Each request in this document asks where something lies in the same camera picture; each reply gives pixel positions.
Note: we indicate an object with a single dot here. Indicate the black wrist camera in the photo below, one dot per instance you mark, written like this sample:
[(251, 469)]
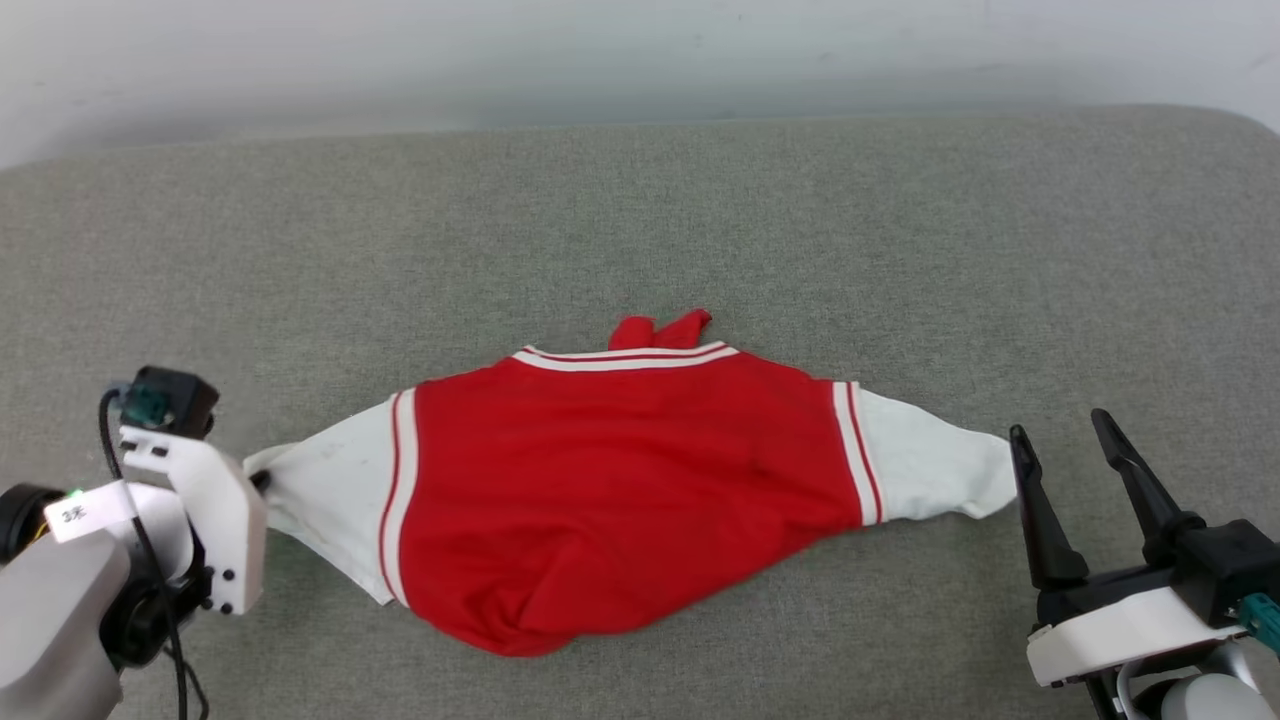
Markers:
[(1235, 565), (172, 400)]

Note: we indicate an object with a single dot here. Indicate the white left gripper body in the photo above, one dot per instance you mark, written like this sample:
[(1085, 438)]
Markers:
[(225, 520)]

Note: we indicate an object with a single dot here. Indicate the red and white shirt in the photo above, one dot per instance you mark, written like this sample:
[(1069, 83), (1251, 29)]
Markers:
[(620, 490)]

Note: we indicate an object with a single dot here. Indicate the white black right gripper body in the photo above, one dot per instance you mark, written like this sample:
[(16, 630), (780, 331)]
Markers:
[(1120, 630)]

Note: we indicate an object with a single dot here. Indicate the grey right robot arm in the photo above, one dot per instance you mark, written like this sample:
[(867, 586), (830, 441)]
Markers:
[(1200, 695)]

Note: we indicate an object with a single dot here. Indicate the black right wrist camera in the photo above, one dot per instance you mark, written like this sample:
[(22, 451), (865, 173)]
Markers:
[(1235, 565)]

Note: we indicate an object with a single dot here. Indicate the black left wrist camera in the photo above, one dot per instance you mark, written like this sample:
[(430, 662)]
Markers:
[(172, 400)]

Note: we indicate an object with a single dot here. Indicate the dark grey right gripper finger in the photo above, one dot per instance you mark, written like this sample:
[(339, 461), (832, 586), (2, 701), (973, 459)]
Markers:
[(1045, 520), (1140, 480)]

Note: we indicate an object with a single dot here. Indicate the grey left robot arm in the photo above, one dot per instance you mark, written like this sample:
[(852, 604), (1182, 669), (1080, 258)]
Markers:
[(60, 610)]

